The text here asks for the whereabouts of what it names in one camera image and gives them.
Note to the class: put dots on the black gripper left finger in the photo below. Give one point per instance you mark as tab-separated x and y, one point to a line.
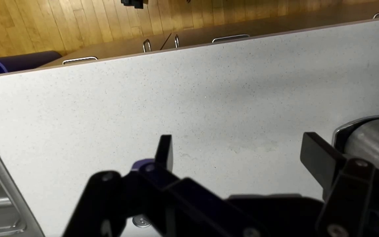
163	202

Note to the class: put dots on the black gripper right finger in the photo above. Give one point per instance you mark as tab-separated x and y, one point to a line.
355	198

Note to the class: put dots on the wooden base cabinet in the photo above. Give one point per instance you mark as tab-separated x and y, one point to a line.
286	27

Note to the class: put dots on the steel coffee carafe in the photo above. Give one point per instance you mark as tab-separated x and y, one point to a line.
374	140

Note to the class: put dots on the small black object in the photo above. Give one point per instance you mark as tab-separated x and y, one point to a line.
133	3

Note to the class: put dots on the blue bin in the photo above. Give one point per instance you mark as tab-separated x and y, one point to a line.
5	64

